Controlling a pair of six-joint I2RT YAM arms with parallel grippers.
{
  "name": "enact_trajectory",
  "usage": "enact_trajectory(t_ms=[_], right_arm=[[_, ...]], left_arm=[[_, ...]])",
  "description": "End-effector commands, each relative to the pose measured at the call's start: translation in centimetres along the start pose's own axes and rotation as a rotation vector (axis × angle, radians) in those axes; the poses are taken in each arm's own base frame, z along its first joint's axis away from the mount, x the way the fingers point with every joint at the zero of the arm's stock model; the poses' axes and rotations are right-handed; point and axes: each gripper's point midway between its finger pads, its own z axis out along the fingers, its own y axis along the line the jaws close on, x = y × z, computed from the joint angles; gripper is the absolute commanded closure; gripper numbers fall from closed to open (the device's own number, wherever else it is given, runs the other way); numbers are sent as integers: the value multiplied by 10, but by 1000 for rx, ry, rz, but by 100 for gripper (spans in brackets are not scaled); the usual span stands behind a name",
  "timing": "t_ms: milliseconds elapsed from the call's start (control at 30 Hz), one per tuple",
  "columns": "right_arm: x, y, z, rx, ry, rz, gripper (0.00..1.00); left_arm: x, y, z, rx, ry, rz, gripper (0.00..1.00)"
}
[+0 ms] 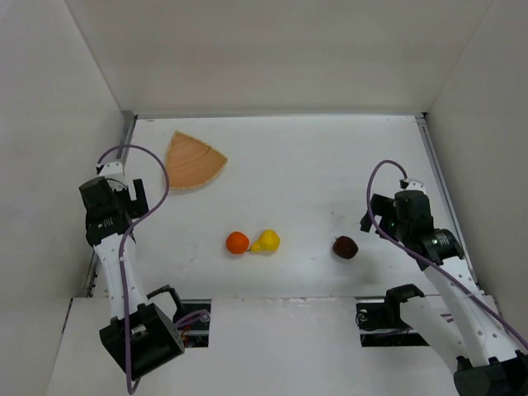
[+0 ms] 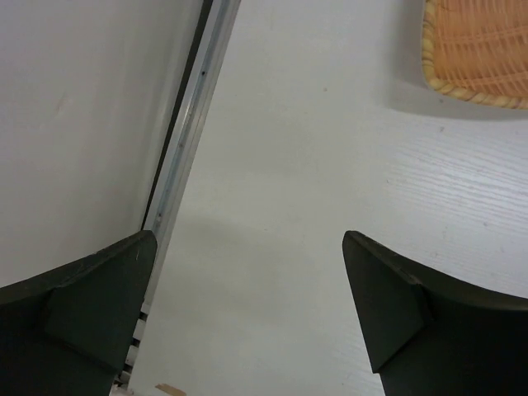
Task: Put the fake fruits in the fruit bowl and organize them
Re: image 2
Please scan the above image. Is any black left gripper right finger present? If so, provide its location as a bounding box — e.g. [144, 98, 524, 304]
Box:
[342, 231, 527, 395]

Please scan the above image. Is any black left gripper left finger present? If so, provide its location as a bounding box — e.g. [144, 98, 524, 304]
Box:
[1, 230, 158, 395]

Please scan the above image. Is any woven orange fruit basket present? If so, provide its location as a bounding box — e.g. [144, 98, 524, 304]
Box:
[421, 1, 527, 110]

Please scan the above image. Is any aluminium table edge rail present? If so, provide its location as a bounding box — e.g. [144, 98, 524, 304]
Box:
[111, 0, 240, 395]

